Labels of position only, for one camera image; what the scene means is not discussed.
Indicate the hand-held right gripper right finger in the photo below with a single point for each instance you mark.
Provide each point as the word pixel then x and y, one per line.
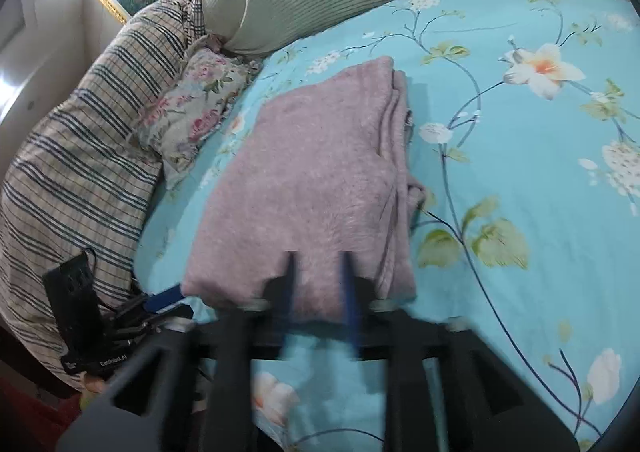
pixel 351 302

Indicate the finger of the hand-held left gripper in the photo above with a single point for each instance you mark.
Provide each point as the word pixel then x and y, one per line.
pixel 165 299

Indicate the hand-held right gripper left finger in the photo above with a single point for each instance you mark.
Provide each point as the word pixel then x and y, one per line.
pixel 290 292

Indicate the pink knit sweater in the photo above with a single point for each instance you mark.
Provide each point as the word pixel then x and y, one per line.
pixel 300 171

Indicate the red cloth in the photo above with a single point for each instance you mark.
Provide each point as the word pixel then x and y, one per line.
pixel 30 402

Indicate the plaid quilt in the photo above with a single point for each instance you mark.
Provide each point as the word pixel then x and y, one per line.
pixel 80 166

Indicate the small floral pillow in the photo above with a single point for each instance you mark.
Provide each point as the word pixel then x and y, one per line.
pixel 192 111

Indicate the blue floral bed sheet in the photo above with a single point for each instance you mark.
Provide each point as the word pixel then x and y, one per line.
pixel 525 182

